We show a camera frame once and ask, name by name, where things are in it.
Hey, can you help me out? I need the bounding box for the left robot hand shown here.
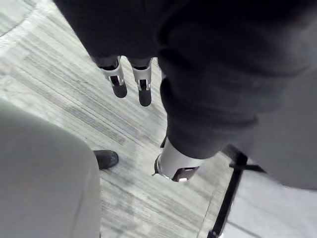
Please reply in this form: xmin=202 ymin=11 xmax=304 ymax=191
xmin=53 ymin=0 xmax=317 ymax=191

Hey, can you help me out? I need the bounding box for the dark robot foot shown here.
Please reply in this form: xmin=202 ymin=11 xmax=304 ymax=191
xmin=93 ymin=150 xmax=119 ymax=171

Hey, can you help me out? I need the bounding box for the silver robot leg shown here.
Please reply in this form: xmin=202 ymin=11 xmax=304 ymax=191
xmin=0 ymin=98 xmax=104 ymax=238

